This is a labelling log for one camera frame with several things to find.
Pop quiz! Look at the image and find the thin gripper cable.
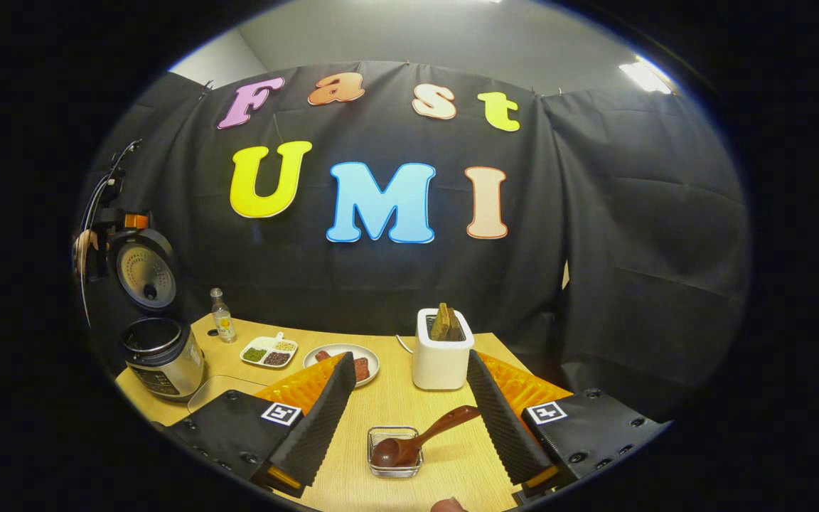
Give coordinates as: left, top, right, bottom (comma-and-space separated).
79, 139, 144, 328

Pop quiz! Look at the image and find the white toaster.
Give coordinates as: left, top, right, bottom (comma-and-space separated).
412, 307, 476, 391

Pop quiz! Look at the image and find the small glass bottle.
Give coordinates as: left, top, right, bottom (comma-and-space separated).
210, 287, 237, 343

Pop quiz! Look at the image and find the grey and silver rice cooker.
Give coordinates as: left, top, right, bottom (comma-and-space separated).
106, 228, 207, 404

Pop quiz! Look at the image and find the ceiling light panel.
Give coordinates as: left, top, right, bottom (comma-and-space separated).
619, 57, 675, 95

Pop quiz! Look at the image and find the clear tray of white rice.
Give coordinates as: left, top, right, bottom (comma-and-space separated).
187, 375, 268, 415

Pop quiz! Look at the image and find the white divided dish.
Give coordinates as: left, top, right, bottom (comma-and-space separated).
240, 332, 299, 369

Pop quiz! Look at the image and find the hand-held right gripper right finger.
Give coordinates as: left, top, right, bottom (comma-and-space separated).
466, 349, 673, 507

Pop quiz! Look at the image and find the black backdrop cloth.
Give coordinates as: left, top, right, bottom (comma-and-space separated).
75, 60, 751, 420

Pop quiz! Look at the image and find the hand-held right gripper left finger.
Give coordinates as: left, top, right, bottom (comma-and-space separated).
164, 351, 358, 498

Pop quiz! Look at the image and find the brown wooden spoon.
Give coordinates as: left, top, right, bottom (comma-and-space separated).
371, 405, 482, 469

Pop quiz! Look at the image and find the brown toast slice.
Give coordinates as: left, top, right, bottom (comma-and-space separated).
429, 303, 464, 342

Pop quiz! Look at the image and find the white round plate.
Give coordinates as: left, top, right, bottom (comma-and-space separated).
303, 343, 380, 388

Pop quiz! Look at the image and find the clear chopstick holder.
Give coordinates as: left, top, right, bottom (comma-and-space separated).
367, 425, 424, 479

